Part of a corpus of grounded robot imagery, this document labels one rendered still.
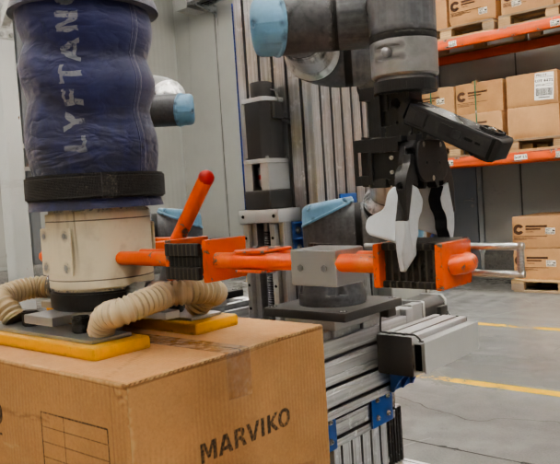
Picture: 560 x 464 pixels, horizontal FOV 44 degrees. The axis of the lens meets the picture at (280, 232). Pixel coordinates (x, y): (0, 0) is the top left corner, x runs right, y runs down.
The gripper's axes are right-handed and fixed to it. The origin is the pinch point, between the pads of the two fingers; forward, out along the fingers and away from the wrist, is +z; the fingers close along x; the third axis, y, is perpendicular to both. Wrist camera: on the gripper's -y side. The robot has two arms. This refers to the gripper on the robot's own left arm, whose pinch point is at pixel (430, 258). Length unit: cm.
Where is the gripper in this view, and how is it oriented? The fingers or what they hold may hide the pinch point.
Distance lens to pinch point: 80.8
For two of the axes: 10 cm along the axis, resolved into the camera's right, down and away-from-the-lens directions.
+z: 0.6, 10.0, 0.7
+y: -7.7, 0.1, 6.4
